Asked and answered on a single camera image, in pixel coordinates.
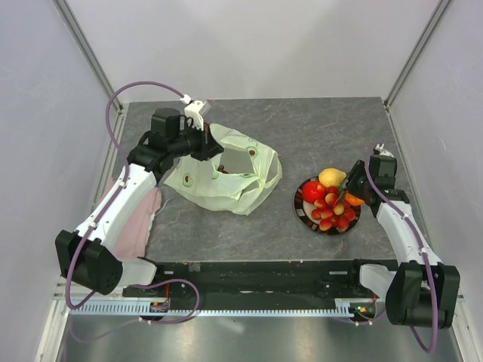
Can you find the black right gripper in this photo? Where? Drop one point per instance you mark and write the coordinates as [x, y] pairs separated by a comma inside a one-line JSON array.
[[358, 169]]

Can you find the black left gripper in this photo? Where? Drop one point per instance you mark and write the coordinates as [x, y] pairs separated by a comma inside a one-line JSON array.
[[209, 147]]

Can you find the purple grape bunch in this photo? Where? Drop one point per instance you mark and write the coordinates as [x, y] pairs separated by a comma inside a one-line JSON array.
[[221, 169]]

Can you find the small red yellow fruits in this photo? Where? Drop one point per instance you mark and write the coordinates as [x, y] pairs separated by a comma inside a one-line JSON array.
[[333, 214]]

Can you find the green avocado print plastic bag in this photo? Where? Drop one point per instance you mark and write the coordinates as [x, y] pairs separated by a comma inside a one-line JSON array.
[[254, 171]]

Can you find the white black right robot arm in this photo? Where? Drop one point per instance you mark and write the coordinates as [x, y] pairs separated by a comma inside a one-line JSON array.
[[423, 291]]

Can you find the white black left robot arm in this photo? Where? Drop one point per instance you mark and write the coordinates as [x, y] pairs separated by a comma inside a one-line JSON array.
[[86, 255]]

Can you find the orange fruit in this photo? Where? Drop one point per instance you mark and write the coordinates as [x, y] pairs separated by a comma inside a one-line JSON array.
[[353, 200]]

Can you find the yellow lemon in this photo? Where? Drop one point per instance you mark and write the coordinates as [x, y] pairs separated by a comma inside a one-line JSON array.
[[331, 177]]

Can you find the red apple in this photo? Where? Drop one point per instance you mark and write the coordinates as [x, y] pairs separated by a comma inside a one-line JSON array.
[[313, 191]]

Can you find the dark round fruit plate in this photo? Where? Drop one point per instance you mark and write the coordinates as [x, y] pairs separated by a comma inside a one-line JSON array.
[[303, 209]]

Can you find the pink folded cloth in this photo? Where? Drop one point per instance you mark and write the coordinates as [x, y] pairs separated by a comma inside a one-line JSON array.
[[133, 238]]

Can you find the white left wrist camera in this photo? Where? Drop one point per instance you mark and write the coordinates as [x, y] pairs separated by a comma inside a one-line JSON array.
[[194, 111]]

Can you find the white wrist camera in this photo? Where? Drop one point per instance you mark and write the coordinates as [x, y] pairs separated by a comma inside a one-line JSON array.
[[194, 111], [380, 149]]

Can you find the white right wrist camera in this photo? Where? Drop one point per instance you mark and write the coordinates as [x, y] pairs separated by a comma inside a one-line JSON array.
[[380, 149]]

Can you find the light blue cable duct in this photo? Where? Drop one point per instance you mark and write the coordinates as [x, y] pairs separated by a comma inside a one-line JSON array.
[[337, 308]]

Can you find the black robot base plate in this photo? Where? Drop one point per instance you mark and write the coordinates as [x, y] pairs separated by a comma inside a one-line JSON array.
[[257, 283]]

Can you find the aluminium frame post left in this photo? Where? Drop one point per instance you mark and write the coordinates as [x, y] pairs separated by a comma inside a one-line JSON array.
[[83, 44]]

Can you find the aluminium frame post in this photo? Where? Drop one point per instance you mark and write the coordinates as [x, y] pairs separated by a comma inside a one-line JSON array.
[[83, 44], [419, 47]]

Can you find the aluminium frame post right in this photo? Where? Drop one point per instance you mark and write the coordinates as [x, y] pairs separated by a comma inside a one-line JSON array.
[[419, 47]]

